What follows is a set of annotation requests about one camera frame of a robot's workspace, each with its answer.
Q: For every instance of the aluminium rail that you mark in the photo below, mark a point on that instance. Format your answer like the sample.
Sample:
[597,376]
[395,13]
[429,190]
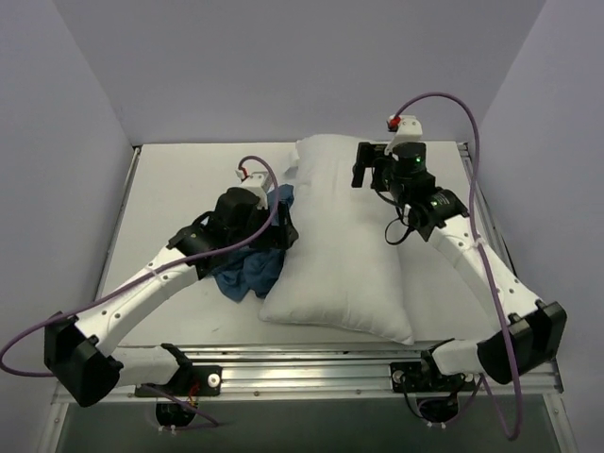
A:
[117,224]
[489,225]

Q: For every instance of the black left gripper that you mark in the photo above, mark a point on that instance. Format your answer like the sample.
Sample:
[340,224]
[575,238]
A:
[284,228]

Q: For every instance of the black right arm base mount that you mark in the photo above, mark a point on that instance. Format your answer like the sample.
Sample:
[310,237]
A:
[411,377]

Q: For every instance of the aluminium right side rail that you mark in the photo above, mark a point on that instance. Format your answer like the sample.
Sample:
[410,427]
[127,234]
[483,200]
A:
[489,225]

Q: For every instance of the white pillow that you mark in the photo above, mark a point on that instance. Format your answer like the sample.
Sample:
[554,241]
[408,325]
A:
[340,272]

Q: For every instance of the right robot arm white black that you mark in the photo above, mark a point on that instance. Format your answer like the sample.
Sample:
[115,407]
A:
[528,330]

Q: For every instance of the aluminium left side rail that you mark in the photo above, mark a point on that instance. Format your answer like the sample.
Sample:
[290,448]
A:
[117,224]

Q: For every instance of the blue cartoon print pillowcase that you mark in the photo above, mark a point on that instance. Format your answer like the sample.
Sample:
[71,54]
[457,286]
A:
[247,269]

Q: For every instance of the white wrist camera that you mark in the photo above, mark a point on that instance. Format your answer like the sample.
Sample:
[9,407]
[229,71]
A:
[258,183]
[405,129]

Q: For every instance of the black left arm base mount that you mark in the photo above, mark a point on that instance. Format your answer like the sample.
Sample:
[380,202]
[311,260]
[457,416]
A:
[205,380]

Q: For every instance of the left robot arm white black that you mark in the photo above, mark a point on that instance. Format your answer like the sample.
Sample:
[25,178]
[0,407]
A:
[82,350]

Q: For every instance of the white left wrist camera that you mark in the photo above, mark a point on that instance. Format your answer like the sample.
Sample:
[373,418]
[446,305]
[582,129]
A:
[258,183]

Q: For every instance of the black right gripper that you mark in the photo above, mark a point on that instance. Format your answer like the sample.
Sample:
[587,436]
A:
[366,159]

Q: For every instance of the aluminium front rail frame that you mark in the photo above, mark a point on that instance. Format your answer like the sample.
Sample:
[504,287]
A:
[273,372]

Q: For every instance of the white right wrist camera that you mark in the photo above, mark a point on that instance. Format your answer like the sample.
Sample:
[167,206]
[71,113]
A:
[405,129]

